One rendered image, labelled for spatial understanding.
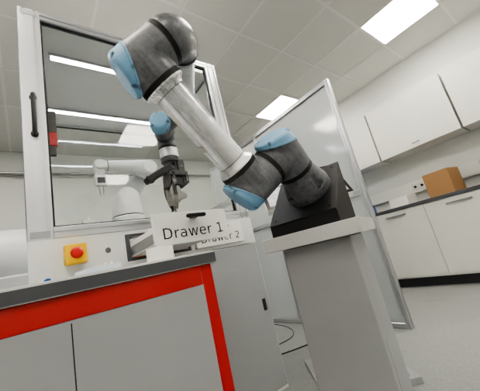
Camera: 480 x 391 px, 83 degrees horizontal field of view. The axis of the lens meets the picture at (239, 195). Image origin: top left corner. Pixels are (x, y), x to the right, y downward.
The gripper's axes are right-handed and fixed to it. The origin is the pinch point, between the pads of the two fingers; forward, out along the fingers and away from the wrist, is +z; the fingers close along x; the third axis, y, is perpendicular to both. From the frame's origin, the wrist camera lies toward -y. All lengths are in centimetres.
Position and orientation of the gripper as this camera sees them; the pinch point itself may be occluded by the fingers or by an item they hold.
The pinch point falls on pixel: (173, 206)
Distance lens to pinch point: 109.4
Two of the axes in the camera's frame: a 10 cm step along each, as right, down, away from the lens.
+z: 2.2, 9.5, -2.2
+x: -5.8, 3.1, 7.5
